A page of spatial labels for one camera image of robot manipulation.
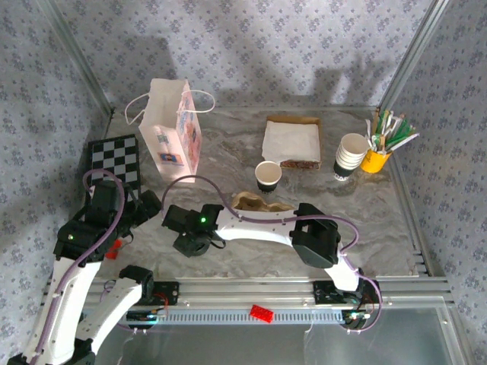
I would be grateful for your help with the brown pulp cup carrier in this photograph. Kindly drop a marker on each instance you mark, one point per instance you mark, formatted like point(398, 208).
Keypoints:
point(247, 203)

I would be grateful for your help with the white paper carrier bag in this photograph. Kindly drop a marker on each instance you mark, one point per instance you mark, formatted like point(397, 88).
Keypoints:
point(167, 125)

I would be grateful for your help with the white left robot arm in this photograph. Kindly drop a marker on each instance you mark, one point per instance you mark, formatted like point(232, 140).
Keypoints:
point(64, 304)

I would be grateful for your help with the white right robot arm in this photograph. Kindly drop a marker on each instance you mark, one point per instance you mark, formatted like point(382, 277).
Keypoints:
point(258, 232)

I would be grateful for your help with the small red clip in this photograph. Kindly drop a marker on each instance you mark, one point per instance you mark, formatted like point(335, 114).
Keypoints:
point(112, 254)

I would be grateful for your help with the black grey checkerboard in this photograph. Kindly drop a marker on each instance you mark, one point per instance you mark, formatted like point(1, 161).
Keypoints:
point(114, 156)

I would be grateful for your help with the small black electronics board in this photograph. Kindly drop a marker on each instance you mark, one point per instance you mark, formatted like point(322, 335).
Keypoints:
point(357, 317)
point(146, 316)

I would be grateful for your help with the red toy brick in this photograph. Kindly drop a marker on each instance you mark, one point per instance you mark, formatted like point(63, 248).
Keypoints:
point(261, 313)

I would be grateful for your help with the brown cardboard tray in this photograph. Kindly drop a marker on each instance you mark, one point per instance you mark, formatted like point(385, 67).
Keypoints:
point(300, 164)

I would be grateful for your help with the white napkin stack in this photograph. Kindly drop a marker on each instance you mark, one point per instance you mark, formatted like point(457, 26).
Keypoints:
point(291, 140)

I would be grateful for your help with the yellow stick holder cup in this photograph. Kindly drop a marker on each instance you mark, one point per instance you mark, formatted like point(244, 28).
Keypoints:
point(374, 161)

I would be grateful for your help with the green white wrapped straw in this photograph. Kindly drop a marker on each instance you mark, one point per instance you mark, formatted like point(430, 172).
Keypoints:
point(407, 137)
point(397, 119)
point(399, 127)

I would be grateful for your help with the aluminium frame rail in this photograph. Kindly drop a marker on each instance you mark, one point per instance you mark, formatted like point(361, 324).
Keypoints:
point(412, 224)
point(247, 291)
point(266, 109)

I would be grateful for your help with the aluminium frame post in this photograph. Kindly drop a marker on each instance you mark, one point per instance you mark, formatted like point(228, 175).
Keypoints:
point(80, 61)
point(414, 53)

